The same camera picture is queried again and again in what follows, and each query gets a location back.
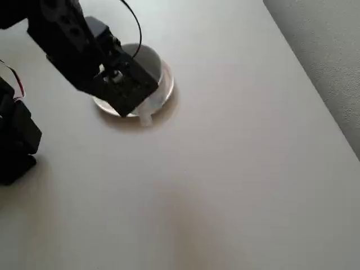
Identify white ceramic mug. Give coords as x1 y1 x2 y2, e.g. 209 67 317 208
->
120 43 167 127

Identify cream white saucer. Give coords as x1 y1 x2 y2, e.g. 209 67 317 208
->
92 60 175 118

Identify black cable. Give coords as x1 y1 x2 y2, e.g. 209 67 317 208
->
120 0 142 60

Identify black camera box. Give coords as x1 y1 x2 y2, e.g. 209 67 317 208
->
91 44 160 118

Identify red cable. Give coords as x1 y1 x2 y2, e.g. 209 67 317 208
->
0 60 26 100

